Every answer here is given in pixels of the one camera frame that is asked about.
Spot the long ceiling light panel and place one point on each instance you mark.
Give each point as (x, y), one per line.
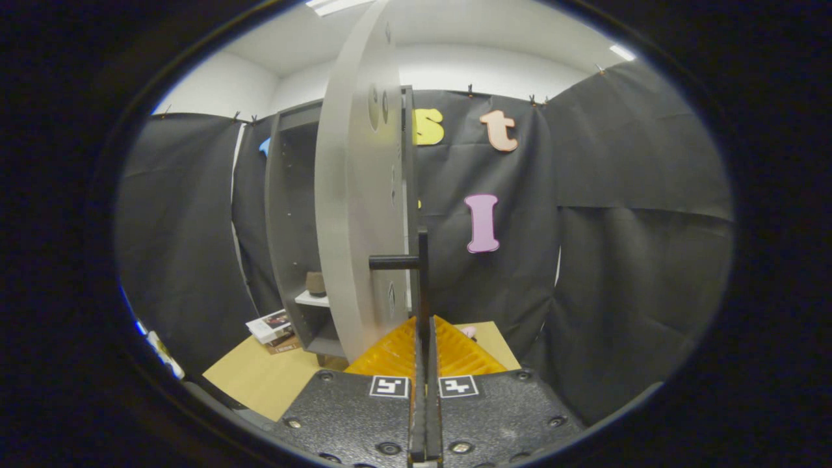
(338, 5)

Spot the black backdrop cloth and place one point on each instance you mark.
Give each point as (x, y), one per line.
(617, 260)

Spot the brown book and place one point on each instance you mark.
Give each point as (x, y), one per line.
(286, 346)

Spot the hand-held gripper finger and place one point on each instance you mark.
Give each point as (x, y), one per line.
(419, 416)
(433, 416)

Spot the green and pink plush toy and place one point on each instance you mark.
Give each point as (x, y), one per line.
(468, 332)

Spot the white book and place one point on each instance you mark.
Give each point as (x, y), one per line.
(270, 325)

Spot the small ceiling light panel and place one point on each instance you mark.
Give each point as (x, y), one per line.
(623, 52)

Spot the brown fuzzy shoe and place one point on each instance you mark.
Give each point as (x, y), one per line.
(316, 285)

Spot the grey shoe cabinet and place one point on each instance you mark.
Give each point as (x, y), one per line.
(286, 227)

